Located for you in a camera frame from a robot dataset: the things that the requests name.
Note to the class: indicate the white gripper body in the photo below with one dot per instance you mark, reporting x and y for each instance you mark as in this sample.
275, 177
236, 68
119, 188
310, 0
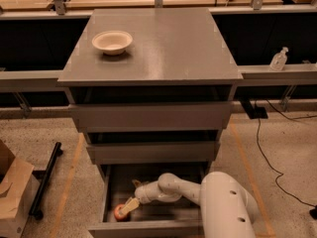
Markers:
143, 192

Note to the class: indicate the red apple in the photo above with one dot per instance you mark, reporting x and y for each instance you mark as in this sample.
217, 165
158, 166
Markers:
119, 216

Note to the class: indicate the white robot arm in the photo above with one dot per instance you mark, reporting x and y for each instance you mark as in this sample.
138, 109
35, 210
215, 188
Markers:
227, 209

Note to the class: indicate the grey open bottom drawer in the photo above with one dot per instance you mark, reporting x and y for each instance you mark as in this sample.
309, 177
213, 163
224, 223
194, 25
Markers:
155, 220

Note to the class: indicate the grey middle drawer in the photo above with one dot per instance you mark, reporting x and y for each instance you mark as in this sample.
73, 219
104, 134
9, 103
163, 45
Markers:
158, 152

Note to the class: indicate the grey top drawer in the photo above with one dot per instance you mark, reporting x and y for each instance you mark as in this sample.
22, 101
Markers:
151, 117

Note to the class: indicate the grey drawer cabinet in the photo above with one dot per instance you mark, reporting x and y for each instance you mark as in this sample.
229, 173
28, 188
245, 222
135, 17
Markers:
177, 56

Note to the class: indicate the black metal bar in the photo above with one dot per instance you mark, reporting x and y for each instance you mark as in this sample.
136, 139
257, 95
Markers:
43, 176

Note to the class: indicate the brown cardboard box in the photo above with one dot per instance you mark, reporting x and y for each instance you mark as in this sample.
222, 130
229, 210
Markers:
18, 188

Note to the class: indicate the black floor power box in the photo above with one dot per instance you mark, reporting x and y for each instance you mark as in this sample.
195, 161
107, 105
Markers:
253, 111

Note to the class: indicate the white paper bowl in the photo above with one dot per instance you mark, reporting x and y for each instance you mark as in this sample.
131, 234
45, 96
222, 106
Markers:
112, 43

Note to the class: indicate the clear sanitizer pump bottle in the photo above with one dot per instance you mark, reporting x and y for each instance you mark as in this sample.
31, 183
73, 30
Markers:
279, 60

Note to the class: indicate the grey metal rail shelf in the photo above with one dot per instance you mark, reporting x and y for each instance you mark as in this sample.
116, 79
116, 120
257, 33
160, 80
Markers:
252, 75

